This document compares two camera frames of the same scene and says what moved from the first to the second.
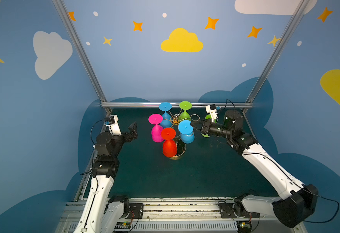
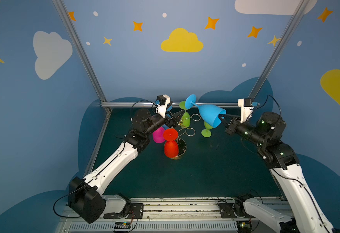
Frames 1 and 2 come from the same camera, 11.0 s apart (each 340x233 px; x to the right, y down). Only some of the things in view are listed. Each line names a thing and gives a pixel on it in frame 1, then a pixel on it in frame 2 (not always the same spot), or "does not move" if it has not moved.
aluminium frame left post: x=80 y=46 does not move
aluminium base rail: x=180 y=216 does not move
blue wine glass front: x=186 y=131 to x=210 y=113
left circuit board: x=123 y=225 does not move
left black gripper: x=129 y=134 to x=168 y=119
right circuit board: x=244 y=226 does not move
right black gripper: x=205 y=128 to x=232 y=126
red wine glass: x=169 y=146 does not move
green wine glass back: x=184 y=105 does not move
